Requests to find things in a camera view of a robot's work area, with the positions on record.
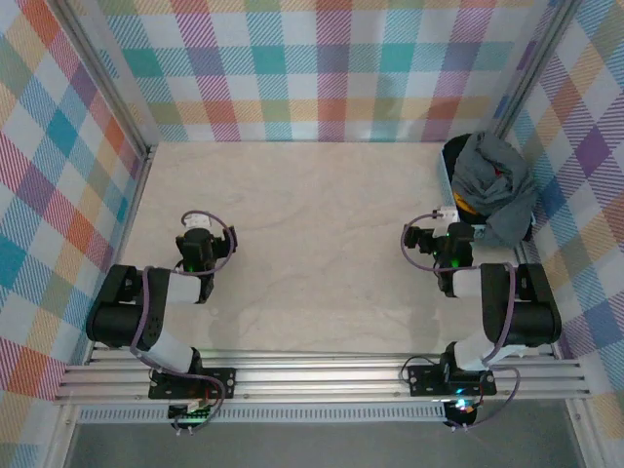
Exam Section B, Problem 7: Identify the grey t-shirt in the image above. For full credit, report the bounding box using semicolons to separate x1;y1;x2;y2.
450;131;540;248

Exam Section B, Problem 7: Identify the yellow t-shirt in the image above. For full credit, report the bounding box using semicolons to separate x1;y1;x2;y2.
451;190;477;215

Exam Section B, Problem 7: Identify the light blue basket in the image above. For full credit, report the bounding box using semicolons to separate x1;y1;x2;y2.
437;143;537;241

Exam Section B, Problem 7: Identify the basket of clothes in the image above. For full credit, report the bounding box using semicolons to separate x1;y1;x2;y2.
444;133;535;243

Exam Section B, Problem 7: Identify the black controller board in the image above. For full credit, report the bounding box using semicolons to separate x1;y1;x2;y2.
167;403;216;426
444;398;478;426

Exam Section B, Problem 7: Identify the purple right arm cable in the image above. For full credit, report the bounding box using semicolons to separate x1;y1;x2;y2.
400;213;519;365

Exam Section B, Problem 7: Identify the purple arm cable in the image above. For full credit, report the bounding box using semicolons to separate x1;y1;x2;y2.
129;209;240;376
400;213;519;365

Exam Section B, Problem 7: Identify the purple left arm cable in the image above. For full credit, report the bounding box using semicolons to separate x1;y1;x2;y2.
129;209;240;376

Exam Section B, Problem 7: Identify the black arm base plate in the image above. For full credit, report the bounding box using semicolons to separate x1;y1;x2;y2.
147;367;238;402
406;364;498;397

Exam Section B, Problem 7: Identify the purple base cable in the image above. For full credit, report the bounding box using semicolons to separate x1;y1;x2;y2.
448;366;522;432
160;373;228;436

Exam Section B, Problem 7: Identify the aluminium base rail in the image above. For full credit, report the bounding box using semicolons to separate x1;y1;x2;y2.
52;346;592;407

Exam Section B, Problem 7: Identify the aluminium frame post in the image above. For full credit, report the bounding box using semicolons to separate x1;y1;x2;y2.
51;0;160;165
487;0;584;143

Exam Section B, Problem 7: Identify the white slotted cable duct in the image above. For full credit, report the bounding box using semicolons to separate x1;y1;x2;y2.
77;406;449;424

